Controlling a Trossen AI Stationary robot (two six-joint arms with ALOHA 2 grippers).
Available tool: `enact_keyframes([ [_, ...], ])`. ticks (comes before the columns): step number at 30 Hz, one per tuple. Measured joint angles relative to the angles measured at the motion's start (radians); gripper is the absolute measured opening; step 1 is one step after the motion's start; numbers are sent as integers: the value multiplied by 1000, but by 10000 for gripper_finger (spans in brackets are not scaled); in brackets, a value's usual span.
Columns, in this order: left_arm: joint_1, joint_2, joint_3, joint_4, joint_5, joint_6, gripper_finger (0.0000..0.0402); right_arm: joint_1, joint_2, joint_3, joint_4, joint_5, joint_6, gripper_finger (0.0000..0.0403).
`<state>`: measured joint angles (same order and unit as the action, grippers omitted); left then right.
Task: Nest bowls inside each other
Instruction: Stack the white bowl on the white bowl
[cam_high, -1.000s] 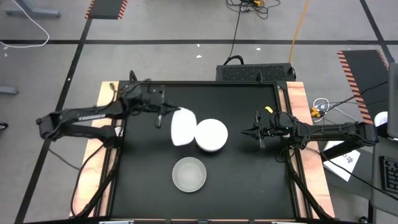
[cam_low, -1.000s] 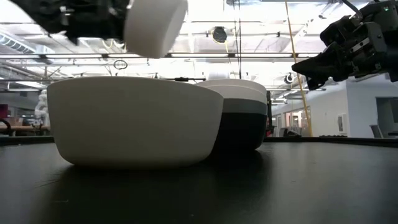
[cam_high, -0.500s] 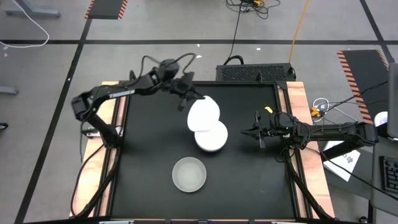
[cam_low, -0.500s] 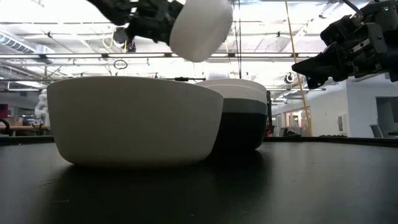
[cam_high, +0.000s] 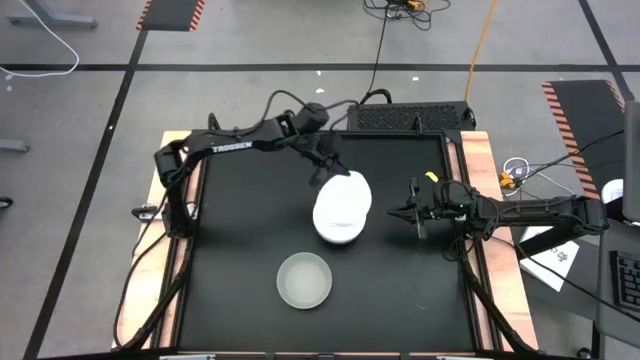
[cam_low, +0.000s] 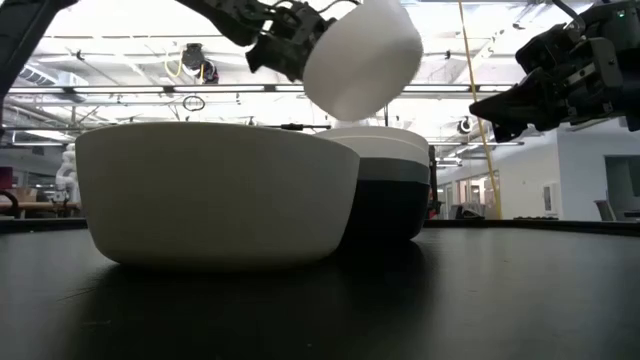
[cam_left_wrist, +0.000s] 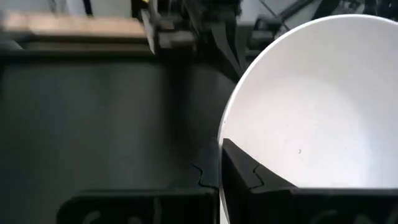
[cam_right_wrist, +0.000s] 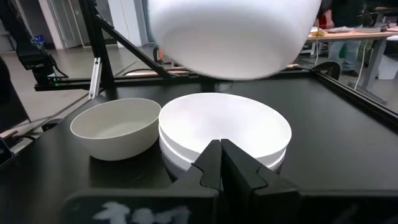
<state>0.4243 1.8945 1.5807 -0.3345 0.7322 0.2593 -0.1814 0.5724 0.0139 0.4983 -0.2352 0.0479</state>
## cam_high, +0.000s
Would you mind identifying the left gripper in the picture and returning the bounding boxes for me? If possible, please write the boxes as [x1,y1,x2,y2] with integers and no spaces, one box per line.
[299,132,354,190]

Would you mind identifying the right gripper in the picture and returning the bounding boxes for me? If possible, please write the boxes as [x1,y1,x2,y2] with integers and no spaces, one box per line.
[387,176,474,241]

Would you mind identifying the white bowl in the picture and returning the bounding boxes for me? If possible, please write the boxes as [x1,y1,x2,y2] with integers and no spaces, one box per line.
[317,170,374,229]
[312,199,370,246]

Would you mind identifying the light grey bowl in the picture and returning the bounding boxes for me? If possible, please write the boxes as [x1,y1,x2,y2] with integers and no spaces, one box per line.
[276,251,333,310]

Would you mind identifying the black perforated computer case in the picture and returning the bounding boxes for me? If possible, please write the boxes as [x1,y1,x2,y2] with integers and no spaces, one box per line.
[346,100,477,133]

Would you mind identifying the wooden table board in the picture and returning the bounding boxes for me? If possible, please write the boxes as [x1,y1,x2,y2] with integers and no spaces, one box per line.
[110,130,207,351]
[458,130,540,351]

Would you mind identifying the black diagonal bar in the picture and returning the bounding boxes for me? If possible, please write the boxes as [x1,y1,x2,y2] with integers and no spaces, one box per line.
[516,222,609,259]

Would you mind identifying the white paper sheet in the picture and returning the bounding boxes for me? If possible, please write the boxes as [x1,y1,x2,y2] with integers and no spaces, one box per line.
[518,225,581,294]

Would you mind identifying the black clamp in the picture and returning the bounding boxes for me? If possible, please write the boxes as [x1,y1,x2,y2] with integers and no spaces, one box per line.
[131,203,160,222]

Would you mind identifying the hazard-striped black floor mat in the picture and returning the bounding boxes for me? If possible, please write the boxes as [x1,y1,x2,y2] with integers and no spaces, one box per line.
[136,0,207,33]
[541,79,627,210]

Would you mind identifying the white round object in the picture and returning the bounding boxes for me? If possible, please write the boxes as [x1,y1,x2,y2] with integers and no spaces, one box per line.
[601,178,626,205]

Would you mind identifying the grey desk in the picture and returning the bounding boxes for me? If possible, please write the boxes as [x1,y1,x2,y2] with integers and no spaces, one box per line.
[594,217,640,360]

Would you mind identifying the black keyboard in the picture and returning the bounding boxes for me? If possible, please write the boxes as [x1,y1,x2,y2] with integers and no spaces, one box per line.
[609,249,640,314]

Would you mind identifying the grey monitor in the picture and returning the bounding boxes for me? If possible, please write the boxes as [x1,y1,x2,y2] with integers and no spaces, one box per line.
[623,99,640,224]

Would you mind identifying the grey metal table foot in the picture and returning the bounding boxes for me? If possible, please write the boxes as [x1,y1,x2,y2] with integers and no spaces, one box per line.
[0,138,31,154]
[5,0,99,29]

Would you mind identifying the black metal frame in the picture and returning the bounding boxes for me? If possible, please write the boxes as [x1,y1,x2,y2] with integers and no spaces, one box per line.
[112,112,541,360]

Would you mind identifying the white cable coil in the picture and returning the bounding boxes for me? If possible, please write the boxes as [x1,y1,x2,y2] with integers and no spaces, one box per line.
[502,156,531,177]

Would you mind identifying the tangled black cable bundle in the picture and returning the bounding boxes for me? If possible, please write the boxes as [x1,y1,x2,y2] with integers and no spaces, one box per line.
[363,0,452,32]

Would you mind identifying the yellow cable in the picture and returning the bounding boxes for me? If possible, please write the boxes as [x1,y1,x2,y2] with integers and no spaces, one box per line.
[463,0,498,103]

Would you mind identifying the thick black cable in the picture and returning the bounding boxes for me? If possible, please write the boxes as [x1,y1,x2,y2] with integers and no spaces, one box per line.
[112,229,171,350]

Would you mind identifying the white floor cable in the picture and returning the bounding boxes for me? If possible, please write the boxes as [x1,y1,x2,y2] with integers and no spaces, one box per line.
[0,0,81,79]

